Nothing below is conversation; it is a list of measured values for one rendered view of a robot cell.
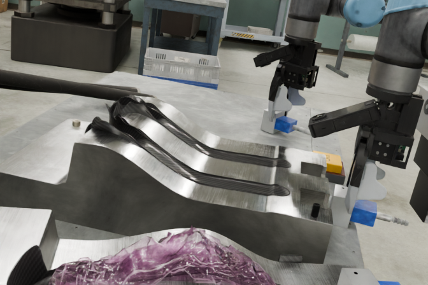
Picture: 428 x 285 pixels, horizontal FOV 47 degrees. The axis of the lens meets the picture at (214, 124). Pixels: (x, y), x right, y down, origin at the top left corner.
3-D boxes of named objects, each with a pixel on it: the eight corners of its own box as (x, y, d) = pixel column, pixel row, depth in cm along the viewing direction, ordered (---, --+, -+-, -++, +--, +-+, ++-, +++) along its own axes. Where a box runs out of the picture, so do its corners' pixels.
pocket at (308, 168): (322, 185, 87) (327, 166, 85) (323, 198, 82) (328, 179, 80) (296, 180, 87) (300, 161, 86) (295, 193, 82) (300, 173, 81)
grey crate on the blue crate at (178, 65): (216, 73, 428) (219, 56, 423) (218, 86, 389) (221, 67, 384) (146, 63, 423) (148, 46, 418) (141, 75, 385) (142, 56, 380)
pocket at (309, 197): (324, 214, 77) (330, 193, 75) (326, 232, 72) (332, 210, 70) (295, 208, 77) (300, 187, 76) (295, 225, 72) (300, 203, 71)
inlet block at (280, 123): (314, 141, 123) (319, 121, 122) (306, 146, 119) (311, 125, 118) (269, 125, 130) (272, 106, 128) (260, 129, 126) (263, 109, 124)
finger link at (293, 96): (301, 121, 126) (303, 90, 121) (280, 114, 129) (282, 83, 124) (306, 116, 128) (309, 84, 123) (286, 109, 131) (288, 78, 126)
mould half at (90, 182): (314, 197, 94) (330, 132, 89) (319, 280, 69) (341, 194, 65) (67, 145, 99) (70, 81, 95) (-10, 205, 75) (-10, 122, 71)
